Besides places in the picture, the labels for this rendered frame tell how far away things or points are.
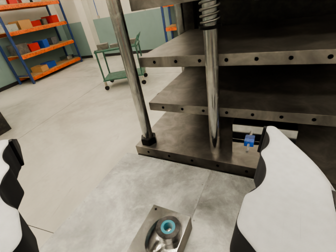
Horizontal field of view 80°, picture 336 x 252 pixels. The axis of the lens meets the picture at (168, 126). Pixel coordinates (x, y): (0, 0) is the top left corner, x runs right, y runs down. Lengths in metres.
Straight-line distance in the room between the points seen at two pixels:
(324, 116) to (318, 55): 0.24
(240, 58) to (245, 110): 0.24
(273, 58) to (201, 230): 0.69
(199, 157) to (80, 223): 0.63
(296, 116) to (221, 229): 0.54
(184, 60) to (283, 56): 0.39
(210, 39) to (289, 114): 0.45
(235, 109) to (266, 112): 0.13
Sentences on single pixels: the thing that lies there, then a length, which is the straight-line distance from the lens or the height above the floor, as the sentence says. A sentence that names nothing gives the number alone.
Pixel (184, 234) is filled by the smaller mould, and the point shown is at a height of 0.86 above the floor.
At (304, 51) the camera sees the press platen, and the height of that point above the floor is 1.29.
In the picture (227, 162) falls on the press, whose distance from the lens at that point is 1.07.
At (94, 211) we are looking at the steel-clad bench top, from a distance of 0.99.
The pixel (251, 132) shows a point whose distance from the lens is 1.03.
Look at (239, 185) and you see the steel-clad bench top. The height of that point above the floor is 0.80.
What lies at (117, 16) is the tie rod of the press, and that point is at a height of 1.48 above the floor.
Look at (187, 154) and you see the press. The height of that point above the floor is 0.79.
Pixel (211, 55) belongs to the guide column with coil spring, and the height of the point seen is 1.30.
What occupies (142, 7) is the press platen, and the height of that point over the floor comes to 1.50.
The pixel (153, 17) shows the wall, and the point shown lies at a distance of 7.41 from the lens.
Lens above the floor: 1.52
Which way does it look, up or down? 32 degrees down
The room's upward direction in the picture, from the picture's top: 11 degrees counter-clockwise
